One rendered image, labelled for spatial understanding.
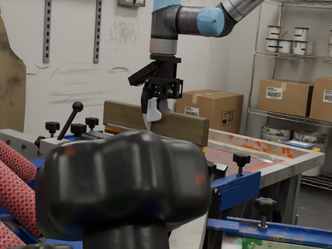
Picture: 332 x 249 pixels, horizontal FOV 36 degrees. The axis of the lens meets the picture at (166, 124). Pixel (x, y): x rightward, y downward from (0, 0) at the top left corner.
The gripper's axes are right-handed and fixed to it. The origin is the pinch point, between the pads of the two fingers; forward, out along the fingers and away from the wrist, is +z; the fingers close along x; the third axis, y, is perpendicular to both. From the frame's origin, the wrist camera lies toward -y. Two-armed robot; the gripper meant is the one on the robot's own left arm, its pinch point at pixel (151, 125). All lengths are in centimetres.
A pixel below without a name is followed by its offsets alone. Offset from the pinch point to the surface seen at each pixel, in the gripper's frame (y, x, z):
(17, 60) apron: -195, 94, -1
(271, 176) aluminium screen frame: 28.9, 19.3, 11.5
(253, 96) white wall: -167, 366, 33
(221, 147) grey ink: -3.9, 44.9, 13.1
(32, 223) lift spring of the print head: 30, -64, 4
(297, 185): 14, 75, 29
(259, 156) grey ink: 11.3, 44.8, 13.2
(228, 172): 15.0, 19.5, 13.6
